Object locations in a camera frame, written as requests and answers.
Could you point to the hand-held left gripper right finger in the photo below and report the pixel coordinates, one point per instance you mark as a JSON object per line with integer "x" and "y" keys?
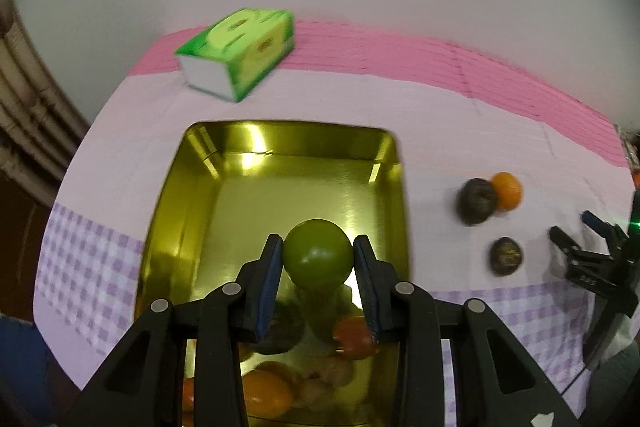
{"x": 369, "y": 297}

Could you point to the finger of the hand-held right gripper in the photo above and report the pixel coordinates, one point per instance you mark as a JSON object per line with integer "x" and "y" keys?
{"x": 602, "y": 229}
{"x": 580, "y": 267}

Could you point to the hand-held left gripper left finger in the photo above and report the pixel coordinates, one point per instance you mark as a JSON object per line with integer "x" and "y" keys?
{"x": 267, "y": 292}

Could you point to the red tomato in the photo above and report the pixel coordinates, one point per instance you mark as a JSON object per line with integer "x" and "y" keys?
{"x": 352, "y": 337}
{"x": 188, "y": 394}

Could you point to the dark brown round fruit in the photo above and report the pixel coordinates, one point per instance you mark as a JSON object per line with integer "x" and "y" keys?
{"x": 285, "y": 332}
{"x": 477, "y": 202}
{"x": 506, "y": 255}

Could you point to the green round fruit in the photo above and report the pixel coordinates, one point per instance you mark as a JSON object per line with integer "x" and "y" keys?
{"x": 317, "y": 252}

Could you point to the tan lumpy fruit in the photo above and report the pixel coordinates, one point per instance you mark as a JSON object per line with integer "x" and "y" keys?
{"x": 325, "y": 377}

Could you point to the orange mandarin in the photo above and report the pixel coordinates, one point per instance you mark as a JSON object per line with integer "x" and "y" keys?
{"x": 509, "y": 190}
{"x": 267, "y": 394}

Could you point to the gold metal tray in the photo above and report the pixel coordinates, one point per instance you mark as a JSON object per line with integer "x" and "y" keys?
{"x": 300, "y": 187}

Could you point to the pink and checkered tablecloth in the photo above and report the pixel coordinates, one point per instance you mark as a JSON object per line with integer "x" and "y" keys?
{"x": 475, "y": 117}

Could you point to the green tissue box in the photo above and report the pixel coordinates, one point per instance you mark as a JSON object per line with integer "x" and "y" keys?
{"x": 240, "y": 42}

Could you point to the blue object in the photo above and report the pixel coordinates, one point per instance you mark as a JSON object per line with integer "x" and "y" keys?
{"x": 20, "y": 367}

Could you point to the beige striped curtain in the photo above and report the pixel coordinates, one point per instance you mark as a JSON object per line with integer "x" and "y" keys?
{"x": 30, "y": 107}

